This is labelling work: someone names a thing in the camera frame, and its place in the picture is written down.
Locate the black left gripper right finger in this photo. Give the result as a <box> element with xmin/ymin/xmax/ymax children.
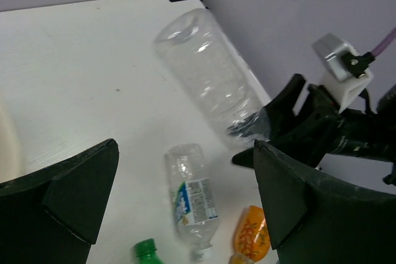
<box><xmin>254</xmin><ymin>141</ymin><xmax>395</xmax><ymax>263</ymax></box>

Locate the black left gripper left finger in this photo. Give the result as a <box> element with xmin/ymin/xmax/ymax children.
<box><xmin>1</xmin><ymin>139</ymin><xmax>119</xmax><ymax>263</ymax></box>

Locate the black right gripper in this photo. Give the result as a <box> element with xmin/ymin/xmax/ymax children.
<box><xmin>227</xmin><ymin>74</ymin><xmax>395</xmax><ymax>168</ymax></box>

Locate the green plastic soda bottle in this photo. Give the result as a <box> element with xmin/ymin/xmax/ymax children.
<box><xmin>134</xmin><ymin>238</ymin><xmax>163</xmax><ymax>264</ymax></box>

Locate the clear bottle pale cap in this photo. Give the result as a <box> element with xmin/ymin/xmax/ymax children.
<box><xmin>153</xmin><ymin>9</ymin><xmax>271</xmax><ymax>148</ymax></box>

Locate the cream plastic bin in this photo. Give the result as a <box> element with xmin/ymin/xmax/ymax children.
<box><xmin>0</xmin><ymin>95</ymin><xmax>25</xmax><ymax>183</ymax></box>

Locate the orange juice bottle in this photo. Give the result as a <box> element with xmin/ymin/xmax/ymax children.
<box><xmin>230</xmin><ymin>205</ymin><xmax>271</xmax><ymax>264</ymax></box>

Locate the clear labelled water bottle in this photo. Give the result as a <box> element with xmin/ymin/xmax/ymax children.
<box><xmin>164</xmin><ymin>143</ymin><xmax>220</xmax><ymax>262</ymax></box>

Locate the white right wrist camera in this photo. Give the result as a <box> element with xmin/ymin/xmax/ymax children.
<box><xmin>312</xmin><ymin>33</ymin><xmax>374</xmax><ymax>113</ymax></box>

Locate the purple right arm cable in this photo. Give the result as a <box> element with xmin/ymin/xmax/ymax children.
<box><xmin>370</xmin><ymin>25</ymin><xmax>396</xmax><ymax>57</ymax></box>

